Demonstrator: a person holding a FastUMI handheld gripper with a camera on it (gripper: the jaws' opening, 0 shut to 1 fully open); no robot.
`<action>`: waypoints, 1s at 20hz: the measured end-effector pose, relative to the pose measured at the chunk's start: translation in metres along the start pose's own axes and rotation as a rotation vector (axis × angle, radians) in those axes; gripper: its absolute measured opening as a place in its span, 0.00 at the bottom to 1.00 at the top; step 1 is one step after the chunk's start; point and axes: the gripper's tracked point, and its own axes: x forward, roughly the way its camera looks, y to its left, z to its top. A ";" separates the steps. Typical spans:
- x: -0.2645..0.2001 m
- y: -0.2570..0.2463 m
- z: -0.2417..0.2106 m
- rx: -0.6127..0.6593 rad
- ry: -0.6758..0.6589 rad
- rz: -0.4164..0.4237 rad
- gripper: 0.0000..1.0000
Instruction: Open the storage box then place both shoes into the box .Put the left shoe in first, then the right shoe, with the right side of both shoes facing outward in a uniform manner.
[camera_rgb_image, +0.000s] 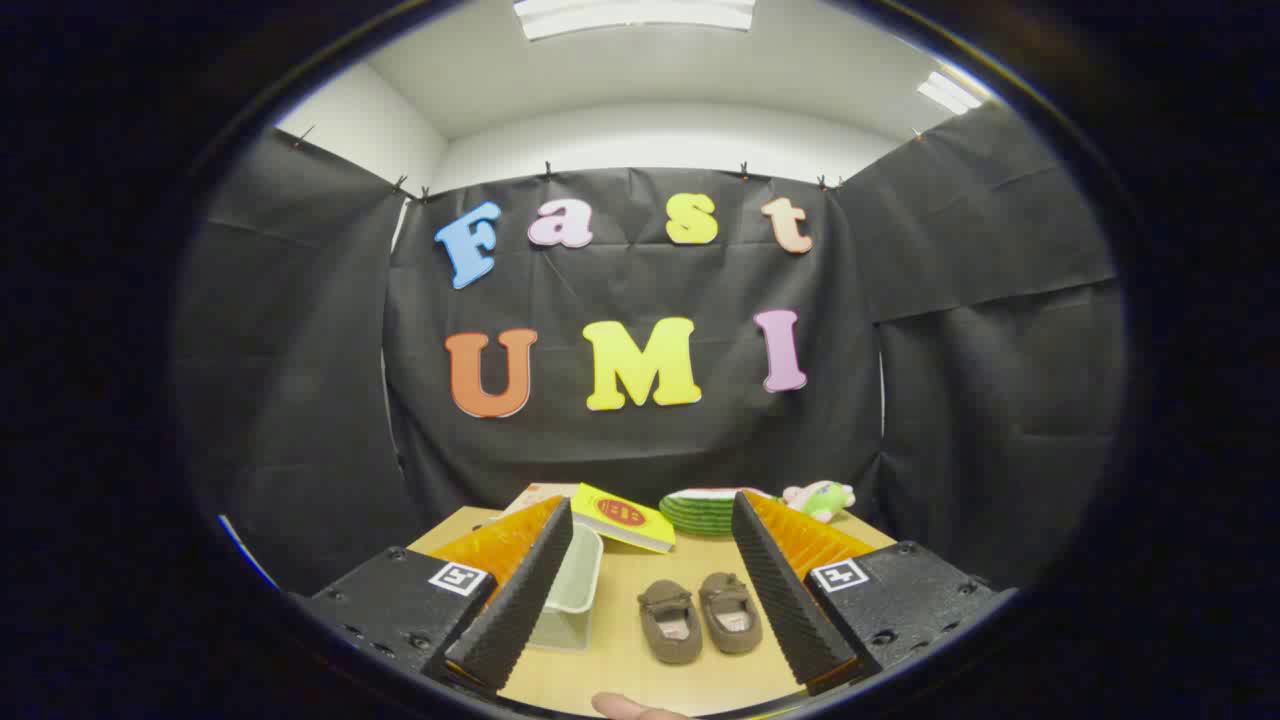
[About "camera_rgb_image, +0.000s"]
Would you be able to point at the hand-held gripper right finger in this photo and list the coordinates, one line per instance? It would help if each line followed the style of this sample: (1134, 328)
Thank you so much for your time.
(785, 600)

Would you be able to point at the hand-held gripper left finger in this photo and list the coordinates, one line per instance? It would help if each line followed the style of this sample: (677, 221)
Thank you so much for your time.
(520, 600)

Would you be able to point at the brown fuzzy shoe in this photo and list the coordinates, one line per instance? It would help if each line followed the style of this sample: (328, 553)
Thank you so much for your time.
(728, 592)
(666, 603)

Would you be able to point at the white fabric storage box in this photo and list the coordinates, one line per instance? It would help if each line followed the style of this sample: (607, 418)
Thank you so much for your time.
(578, 582)

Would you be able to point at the beige book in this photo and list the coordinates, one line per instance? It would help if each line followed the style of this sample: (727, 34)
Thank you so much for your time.
(540, 495)

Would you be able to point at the pink and green plush toy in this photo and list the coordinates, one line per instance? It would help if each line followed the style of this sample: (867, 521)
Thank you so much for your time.
(820, 497)

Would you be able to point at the watermelon slice plush toy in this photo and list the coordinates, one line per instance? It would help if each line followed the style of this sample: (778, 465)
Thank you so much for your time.
(700, 515)

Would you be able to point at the yellow book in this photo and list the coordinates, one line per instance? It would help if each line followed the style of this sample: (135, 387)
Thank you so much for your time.
(620, 515)

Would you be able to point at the small ceiling light panel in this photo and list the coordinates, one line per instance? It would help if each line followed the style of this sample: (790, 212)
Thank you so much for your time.
(948, 93)

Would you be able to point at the long ceiling light panel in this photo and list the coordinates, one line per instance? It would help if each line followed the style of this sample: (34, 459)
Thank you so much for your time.
(635, 15)

